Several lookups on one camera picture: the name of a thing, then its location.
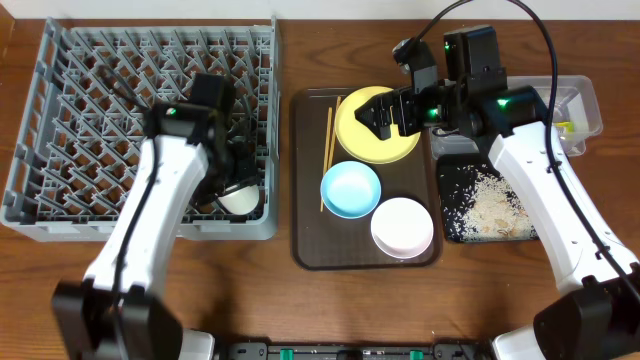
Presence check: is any light blue bowl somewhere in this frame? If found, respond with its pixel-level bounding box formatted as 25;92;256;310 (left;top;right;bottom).
320;161;382;220

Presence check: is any clear plastic waste bin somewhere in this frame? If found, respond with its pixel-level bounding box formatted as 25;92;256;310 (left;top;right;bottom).
430;75;603;159

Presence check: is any dark brown serving tray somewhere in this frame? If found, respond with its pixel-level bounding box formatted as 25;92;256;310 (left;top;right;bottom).
290;87;444;271

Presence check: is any grey plastic dish rack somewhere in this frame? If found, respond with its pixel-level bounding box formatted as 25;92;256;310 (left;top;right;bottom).
1;20;281;242

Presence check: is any green snack wrapper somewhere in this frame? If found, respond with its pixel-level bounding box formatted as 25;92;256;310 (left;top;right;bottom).
553;121;575;135

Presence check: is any left wooden chopstick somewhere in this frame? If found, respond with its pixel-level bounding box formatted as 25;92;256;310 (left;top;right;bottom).
319;105;334;213

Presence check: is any white ribbed cup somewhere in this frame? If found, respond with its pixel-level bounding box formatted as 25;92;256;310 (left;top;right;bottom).
218;185;260;215

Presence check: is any right wooden chopstick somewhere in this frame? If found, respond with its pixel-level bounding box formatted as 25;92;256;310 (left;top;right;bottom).
325;96;342;172

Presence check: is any yellow round plate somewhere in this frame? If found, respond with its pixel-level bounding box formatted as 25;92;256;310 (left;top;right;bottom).
334;86;420;164

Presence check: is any wooden chopstick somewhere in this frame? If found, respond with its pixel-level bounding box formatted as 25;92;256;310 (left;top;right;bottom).
319;105;334;213
325;96;342;172

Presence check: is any black tray with rice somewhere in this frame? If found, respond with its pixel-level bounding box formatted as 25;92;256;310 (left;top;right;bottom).
436;154;538;244

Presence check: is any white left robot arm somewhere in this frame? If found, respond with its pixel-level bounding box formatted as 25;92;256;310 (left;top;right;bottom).
51;73;260;359

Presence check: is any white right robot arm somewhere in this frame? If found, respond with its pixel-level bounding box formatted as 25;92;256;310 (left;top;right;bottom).
355;25;639;359

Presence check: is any pale pink bowl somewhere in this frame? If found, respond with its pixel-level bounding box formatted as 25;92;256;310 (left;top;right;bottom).
370;197;434;260

